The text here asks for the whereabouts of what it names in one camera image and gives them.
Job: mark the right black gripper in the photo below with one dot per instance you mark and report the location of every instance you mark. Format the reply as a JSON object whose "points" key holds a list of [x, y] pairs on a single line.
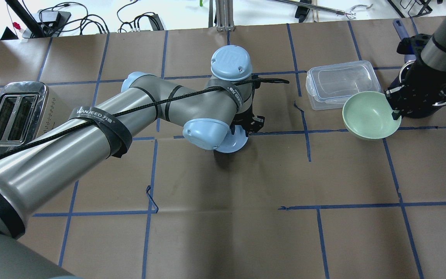
{"points": [[423, 83]]}

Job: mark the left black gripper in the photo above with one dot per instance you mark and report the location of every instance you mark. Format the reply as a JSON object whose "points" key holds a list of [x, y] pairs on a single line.
{"points": [[247, 118]]}

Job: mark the blue bowl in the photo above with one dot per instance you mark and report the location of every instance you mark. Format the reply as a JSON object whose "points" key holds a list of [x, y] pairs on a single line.
{"points": [[234, 140]]}

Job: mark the green bowl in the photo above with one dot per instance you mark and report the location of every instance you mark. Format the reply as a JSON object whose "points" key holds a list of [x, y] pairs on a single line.
{"points": [[368, 116]]}

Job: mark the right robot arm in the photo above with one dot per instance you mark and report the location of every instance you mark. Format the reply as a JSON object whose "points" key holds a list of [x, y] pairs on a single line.
{"points": [[437, 58]]}

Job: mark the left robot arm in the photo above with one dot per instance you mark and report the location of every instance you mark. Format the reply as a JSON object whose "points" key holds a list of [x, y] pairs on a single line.
{"points": [[217, 118]]}

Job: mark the blue saucepan with lid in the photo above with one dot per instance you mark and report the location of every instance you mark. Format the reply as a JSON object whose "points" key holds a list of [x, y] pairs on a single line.
{"points": [[405, 35]]}

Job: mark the clear plastic food container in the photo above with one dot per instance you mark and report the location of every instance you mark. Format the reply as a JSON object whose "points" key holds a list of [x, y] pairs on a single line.
{"points": [[330, 86]]}

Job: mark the reacher grabber tool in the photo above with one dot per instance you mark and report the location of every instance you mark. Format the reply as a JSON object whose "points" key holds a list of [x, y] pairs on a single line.
{"points": [[348, 14]]}

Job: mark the black power adapter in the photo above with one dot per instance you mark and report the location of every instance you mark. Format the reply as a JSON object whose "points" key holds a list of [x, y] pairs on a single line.
{"points": [[301, 13]]}

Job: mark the silver toaster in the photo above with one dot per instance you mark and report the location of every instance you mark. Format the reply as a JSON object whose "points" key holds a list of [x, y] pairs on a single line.
{"points": [[28, 109]]}

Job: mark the aluminium frame post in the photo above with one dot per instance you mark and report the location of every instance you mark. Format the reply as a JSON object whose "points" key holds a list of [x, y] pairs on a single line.
{"points": [[221, 15]]}

